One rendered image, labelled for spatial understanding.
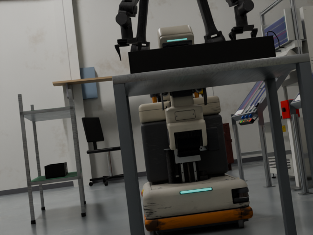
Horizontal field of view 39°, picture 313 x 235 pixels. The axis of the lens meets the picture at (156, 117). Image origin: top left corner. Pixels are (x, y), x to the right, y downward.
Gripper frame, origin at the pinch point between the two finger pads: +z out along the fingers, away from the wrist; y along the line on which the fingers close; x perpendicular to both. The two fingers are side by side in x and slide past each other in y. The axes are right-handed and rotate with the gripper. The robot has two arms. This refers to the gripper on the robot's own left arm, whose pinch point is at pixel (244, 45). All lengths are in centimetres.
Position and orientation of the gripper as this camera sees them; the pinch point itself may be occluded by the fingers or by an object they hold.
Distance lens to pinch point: 224.6
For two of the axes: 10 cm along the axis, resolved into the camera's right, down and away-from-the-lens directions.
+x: -0.5, 0.3, 10.0
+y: 9.9, -1.2, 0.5
